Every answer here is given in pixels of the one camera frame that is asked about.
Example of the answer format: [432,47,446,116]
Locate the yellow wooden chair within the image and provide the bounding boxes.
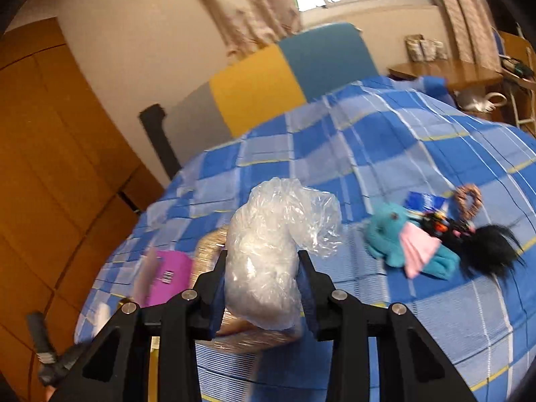
[494,29,536,135]

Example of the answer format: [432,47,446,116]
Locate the black beaded hair ties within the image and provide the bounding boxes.
[420,213,476,241]

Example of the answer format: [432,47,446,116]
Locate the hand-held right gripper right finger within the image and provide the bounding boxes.
[297,251,478,402]

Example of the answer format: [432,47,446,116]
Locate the blue tissue pack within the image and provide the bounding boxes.
[403,192,450,213]

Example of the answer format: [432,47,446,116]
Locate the purple carton box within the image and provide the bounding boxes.
[137,249,194,309]

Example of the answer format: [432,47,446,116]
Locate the blue plaid tablecloth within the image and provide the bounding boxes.
[73,76,536,402]

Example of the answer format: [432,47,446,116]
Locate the brown lace scrunchie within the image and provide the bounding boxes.
[453,183,483,219]

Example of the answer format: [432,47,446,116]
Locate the teal plush toy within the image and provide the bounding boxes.
[363,202,462,281]

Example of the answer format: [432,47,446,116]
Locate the cluster of small packets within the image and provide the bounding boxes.
[404,35,448,62]

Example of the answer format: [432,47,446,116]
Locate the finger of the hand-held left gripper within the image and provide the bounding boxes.
[26,312,86,387]

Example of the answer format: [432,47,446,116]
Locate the wooden side desk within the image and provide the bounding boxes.
[387,59,504,93]

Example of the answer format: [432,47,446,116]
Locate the wooden wardrobe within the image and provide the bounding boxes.
[0,17,165,402]

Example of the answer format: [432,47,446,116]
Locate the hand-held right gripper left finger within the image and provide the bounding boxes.
[50,250,229,402]

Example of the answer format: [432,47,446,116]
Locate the black hair piece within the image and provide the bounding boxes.
[458,223,527,279]

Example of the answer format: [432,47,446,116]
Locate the beige printed curtain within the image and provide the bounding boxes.
[422,0,495,73]
[184,0,303,58]

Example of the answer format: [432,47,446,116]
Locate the grey yellow blue headboard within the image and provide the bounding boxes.
[165,23,378,140]

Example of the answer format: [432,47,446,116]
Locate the ornate silver tissue box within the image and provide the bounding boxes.
[190,225,303,351]

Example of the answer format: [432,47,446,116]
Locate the clear plastic bag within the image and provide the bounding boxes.
[224,177,345,331]

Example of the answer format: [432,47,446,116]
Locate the white cable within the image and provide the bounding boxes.
[456,91,508,115]

